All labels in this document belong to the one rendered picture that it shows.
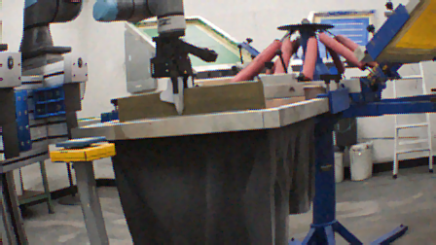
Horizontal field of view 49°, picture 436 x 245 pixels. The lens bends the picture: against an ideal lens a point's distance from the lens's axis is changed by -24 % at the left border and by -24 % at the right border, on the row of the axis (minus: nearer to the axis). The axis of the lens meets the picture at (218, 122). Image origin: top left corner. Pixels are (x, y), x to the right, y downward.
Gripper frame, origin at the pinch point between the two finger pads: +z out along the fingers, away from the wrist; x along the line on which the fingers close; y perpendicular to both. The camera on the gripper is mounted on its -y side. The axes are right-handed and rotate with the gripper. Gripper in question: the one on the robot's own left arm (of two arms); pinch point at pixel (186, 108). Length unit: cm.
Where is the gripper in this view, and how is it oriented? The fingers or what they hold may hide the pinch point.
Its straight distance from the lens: 150.9
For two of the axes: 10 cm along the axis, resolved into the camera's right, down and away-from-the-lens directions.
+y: -9.0, 0.8, 4.2
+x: -4.1, 0.9, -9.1
